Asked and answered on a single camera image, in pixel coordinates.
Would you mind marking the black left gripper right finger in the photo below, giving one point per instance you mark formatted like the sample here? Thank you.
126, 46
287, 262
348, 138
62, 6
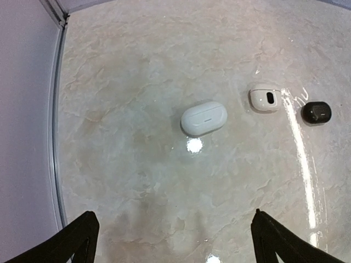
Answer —
273, 241

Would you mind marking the white stem earbud charging case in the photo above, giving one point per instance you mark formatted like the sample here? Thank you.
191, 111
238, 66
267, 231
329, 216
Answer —
265, 97

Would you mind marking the left aluminium wall post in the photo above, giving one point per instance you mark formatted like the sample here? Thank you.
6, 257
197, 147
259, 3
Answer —
60, 17

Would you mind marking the white oval earbud charging case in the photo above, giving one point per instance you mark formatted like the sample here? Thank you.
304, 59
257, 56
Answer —
203, 118

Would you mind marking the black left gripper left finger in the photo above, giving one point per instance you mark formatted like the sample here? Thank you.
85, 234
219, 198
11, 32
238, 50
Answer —
76, 242

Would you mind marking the black earbud charging case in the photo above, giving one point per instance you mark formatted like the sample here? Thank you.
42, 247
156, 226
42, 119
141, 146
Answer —
316, 112

